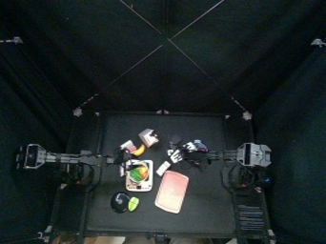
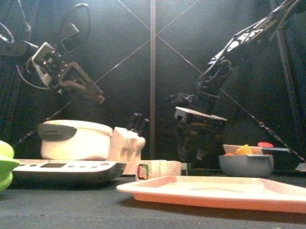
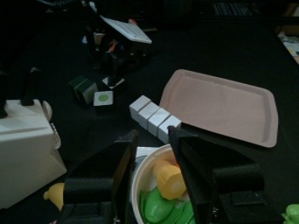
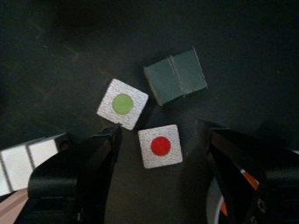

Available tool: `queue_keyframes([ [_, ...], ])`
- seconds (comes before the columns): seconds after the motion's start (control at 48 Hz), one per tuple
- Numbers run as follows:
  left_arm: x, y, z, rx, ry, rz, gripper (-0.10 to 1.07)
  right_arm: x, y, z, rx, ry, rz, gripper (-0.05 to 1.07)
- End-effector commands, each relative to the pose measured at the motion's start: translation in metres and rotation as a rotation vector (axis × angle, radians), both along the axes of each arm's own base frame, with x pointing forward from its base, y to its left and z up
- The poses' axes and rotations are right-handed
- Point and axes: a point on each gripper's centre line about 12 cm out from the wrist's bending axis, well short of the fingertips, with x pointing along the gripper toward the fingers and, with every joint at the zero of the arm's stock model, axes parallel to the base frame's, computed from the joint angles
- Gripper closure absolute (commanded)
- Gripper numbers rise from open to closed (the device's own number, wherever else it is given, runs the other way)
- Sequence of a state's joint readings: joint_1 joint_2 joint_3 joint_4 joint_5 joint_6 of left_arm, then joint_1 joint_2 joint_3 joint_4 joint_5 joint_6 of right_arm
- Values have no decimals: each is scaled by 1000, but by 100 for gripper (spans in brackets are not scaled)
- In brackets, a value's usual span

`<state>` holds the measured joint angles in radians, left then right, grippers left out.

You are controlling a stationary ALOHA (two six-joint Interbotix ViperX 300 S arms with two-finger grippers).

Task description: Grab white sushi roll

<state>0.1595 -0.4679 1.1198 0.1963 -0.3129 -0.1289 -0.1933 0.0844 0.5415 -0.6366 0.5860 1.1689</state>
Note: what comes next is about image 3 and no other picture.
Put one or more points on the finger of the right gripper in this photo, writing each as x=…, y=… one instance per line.
x=97, y=59
x=114, y=65

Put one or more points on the dark sushi roll white face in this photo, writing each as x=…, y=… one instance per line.
x=113, y=82

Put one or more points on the light green toy food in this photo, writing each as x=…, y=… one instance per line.
x=293, y=214

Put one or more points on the pale clutter beside table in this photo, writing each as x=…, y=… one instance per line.
x=292, y=43

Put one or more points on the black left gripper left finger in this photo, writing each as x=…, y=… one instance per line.
x=98, y=163

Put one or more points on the white round bowl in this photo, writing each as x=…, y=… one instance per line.
x=145, y=172

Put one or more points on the black keyboard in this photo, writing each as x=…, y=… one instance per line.
x=233, y=8

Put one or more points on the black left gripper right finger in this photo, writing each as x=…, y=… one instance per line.
x=202, y=163

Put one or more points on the white toy kitchen appliance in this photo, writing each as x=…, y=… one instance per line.
x=23, y=151

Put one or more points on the dark sushi roll green centre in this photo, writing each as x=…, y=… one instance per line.
x=103, y=98

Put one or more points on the green and white sushi block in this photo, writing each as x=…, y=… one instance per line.
x=83, y=87

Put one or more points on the green toy vegetable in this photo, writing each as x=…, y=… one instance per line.
x=159, y=207

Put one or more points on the pink plastic tray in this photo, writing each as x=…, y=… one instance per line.
x=222, y=106

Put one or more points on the yellow toy food piece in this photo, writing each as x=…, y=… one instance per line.
x=170, y=179

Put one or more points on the yellow toy fruit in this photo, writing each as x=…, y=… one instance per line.
x=57, y=194

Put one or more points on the white sushi roll piece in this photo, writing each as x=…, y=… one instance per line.
x=158, y=120
x=139, y=105
x=166, y=127
x=147, y=113

